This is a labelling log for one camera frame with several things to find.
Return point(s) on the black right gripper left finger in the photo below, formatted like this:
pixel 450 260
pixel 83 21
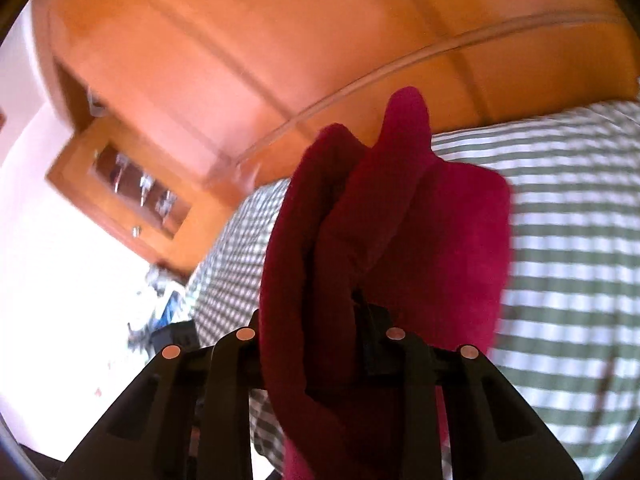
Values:
pixel 185 416

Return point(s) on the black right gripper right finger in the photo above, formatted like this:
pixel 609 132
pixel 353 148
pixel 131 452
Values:
pixel 417 402

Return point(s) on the crimson red garment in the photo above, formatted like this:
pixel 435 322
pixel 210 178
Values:
pixel 394 225

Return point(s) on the green white checkered bedsheet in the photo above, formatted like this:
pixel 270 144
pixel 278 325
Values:
pixel 567 335

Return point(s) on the wooden panelled wardrobe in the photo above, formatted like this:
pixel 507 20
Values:
pixel 225 93

